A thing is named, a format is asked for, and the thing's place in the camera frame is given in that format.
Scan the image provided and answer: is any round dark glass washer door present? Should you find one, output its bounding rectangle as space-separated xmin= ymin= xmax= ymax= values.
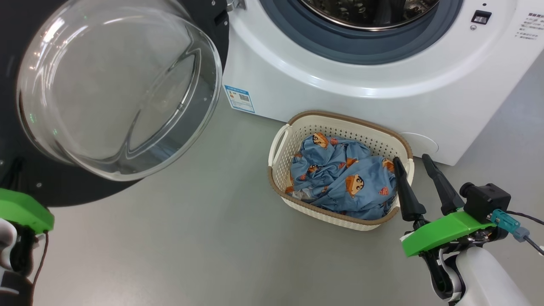
xmin=0 ymin=0 xmax=230 ymax=208

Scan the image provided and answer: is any blue energy label sticker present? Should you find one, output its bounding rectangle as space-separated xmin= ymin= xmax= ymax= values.
xmin=224 ymin=85 xmax=256 ymax=114

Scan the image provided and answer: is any thin brown left arm cable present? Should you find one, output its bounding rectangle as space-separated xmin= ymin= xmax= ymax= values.
xmin=31 ymin=232 xmax=50 ymax=298

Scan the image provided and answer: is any white front-load washing machine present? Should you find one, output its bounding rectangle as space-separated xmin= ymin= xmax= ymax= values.
xmin=222 ymin=0 xmax=544 ymax=166

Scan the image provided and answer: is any cream perforated laundry basket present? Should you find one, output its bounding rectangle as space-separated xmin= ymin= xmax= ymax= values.
xmin=268 ymin=110 xmax=415 ymax=231

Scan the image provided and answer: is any round white filter cover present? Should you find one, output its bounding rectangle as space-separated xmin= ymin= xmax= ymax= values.
xmin=399 ymin=132 xmax=439 ymax=156

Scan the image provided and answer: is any blue cartoon print garment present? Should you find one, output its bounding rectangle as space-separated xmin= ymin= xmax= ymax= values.
xmin=286 ymin=155 xmax=400 ymax=221
xmin=291 ymin=133 xmax=372 ymax=175

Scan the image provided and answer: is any printed text label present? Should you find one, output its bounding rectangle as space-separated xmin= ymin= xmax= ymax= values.
xmin=516 ymin=13 xmax=544 ymax=41

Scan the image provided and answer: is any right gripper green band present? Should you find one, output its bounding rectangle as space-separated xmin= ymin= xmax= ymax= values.
xmin=392 ymin=154 xmax=508 ymax=258

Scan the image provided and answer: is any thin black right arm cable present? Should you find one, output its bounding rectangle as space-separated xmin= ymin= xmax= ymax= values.
xmin=506 ymin=210 xmax=544 ymax=226

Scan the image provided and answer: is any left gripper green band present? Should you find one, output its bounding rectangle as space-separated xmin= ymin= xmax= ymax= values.
xmin=0 ymin=188 xmax=55 ymax=234

